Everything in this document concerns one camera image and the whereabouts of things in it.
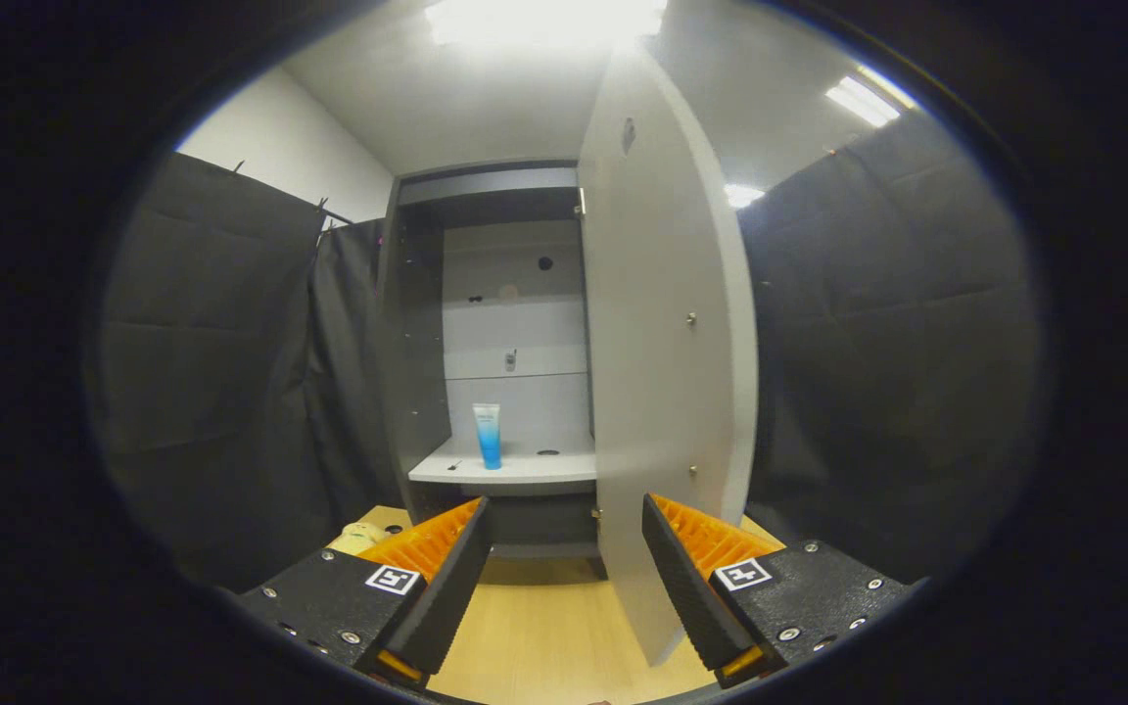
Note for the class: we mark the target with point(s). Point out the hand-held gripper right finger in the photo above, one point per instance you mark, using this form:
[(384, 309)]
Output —
[(686, 587)]

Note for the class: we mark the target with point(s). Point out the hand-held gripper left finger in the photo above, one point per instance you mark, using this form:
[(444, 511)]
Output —
[(451, 587)]

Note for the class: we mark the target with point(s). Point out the white blue cosmetic tube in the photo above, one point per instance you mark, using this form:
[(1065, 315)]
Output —
[(489, 436)]

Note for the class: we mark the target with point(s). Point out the light grey cabinet door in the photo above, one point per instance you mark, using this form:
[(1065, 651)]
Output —
[(662, 343)]

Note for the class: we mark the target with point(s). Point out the yellow plush toy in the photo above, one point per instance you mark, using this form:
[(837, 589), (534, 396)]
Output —
[(358, 537)]

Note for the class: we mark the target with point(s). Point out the dark grey cabinet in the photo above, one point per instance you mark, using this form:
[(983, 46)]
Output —
[(417, 392)]

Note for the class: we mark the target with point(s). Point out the black backdrop cloth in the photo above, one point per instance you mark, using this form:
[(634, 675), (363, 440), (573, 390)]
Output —
[(231, 372)]

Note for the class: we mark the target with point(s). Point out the small ceiling light panel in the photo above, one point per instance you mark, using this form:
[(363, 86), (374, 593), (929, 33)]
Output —
[(742, 196)]

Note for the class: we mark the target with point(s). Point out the long ceiling light panel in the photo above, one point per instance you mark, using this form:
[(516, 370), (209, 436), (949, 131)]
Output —
[(863, 98)]

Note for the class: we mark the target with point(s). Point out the large ceiling light panel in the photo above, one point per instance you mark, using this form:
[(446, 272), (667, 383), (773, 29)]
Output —
[(544, 20)]

